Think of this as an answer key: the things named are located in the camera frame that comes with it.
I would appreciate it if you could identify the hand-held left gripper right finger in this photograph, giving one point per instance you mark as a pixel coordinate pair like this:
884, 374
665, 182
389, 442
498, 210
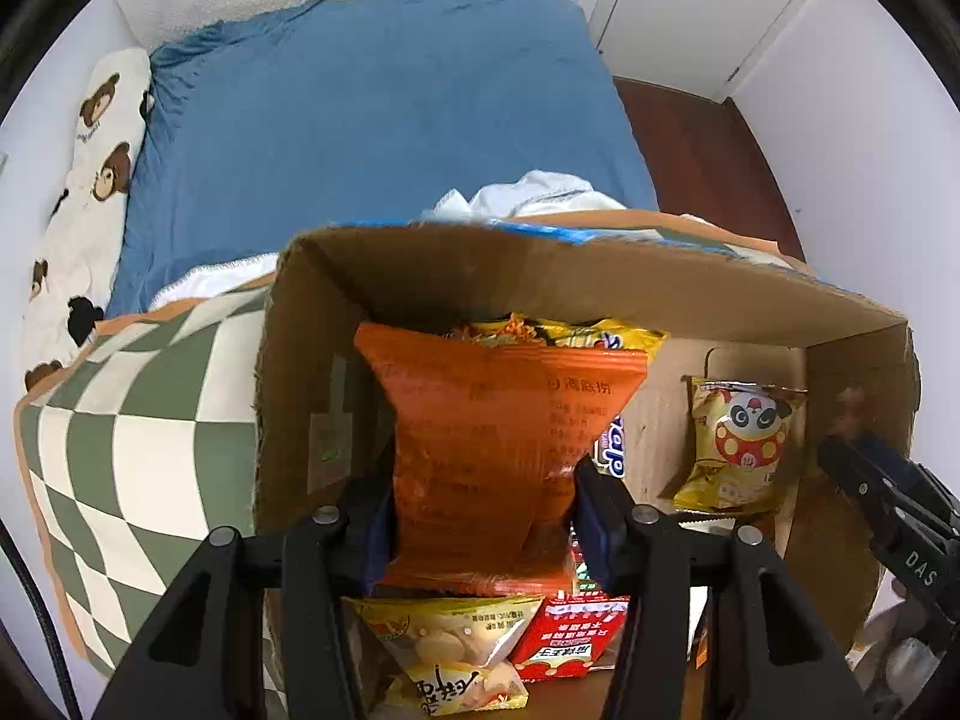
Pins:
592, 532

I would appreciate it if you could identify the orange snack packet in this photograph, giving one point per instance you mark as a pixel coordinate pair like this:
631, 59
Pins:
480, 450

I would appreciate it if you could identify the yellow panda snack packet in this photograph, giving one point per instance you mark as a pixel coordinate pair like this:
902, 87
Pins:
739, 435

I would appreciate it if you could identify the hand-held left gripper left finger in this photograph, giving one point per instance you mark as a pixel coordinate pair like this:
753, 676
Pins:
377, 540

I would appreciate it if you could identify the yellow chips packet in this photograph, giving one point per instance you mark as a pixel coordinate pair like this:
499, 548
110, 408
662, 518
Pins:
570, 334

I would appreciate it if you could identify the white cloth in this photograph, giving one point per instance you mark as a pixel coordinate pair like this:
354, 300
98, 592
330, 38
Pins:
540, 195

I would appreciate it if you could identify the yellow biscuit snack packet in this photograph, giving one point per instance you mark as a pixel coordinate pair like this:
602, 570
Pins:
442, 645

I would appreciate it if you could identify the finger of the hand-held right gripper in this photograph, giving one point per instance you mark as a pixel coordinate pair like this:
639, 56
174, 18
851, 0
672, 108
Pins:
855, 465
911, 476

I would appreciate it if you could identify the red snack packet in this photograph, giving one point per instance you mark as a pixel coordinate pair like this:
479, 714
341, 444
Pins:
570, 637

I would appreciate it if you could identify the cardboard box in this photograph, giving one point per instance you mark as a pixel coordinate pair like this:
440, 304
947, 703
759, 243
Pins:
675, 292

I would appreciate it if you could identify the white door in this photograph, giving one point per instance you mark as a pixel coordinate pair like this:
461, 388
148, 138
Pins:
675, 7

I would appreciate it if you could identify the blue bed sheet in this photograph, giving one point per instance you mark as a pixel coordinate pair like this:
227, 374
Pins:
375, 127

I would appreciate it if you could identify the bear print pillow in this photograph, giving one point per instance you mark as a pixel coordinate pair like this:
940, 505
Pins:
82, 187

